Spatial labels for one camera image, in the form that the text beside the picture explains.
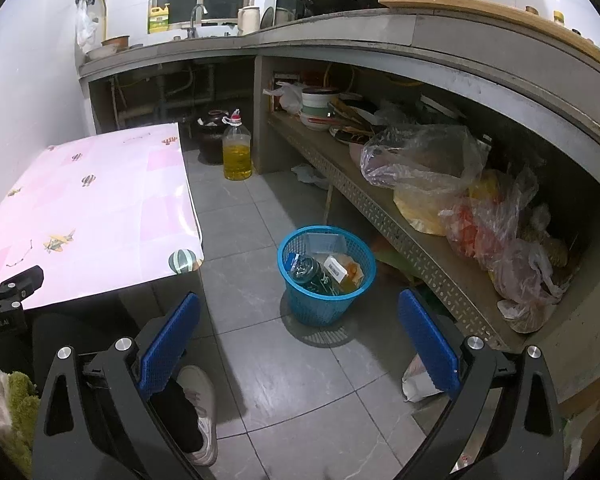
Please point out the yellow green detergent bottle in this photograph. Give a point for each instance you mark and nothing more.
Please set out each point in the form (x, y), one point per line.
(158, 20)

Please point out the white paper bag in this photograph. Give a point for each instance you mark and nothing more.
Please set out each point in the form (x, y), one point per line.
(417, 385)

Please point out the wooden support post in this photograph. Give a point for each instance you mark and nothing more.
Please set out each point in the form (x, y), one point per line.
(328, 205)

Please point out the grey drain pipe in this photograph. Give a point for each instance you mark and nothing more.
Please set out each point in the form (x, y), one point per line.
(166, 90)

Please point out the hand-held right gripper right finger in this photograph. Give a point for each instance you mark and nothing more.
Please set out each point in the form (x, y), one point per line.
(427, 345)

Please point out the black wok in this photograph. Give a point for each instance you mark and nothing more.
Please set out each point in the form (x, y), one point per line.
(330, 2)

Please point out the pink printed tablecloth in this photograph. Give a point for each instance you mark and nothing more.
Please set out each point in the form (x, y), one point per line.
(105, 200)

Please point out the cooking oil bottle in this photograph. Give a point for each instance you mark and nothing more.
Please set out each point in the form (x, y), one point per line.
(237, 157)

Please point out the dark clay jar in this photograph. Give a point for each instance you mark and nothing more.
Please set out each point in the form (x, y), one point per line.
(210, 135)

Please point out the stack of bowls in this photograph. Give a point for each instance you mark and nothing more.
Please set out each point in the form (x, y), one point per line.
(317, 107)

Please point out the blue plastic mesh basket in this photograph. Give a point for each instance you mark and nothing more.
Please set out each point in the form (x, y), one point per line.
(320, 305)

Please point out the small yellow jar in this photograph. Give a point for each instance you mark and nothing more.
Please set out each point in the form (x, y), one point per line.
(558, 18)

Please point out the clear plastic bag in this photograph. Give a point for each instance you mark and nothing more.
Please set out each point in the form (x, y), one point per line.
(420, 155)

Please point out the yellow plastic bag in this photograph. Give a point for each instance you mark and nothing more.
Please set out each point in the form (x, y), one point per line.
(425, 215)

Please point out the white ceramic jar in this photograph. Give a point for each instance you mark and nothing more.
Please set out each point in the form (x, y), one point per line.
(248, 20)

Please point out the pinkish plastic bag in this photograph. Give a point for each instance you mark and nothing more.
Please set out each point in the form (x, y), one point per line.
(525, 270)

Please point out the cardboard box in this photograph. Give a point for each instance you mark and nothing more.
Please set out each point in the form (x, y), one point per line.
(587, 397)

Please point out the person's black trouser leg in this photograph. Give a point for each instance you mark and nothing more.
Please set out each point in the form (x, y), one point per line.
(177, 420)

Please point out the concrete kitchen counter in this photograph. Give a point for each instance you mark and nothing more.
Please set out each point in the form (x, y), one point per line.
(330, 35)

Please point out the orange green bag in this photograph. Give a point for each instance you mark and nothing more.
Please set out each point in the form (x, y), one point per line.
(387, 257)

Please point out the grey perforated shelf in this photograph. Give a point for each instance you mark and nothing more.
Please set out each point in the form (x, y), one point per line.
(305, 137)

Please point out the white bowl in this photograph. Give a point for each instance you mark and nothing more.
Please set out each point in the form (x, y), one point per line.
(99, 53)

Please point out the white crumpled paper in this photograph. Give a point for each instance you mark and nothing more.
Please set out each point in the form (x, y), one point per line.
(307, 175)

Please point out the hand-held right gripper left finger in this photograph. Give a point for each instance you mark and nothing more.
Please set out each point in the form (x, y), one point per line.
(172, 345)

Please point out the hanging white plastic bag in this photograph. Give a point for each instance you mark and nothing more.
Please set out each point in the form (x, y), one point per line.
(86, 27)

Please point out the metal faucet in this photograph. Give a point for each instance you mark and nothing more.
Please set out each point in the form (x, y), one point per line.
(194, 20)

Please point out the wooden cutting board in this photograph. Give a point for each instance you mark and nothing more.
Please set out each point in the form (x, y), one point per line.
(455, 2)

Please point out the white shoe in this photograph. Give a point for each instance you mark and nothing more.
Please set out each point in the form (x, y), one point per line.
(202, 400)

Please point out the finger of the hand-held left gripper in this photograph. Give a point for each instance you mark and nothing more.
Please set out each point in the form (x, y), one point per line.
(25, 282)

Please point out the copper bowl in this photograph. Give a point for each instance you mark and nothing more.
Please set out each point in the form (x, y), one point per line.
(115, 41)

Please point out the green fluffy cloth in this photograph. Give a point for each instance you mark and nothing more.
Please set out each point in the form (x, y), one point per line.
(22, 405)

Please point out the red plastic bag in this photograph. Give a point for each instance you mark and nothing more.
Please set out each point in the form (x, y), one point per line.
(480, 230)

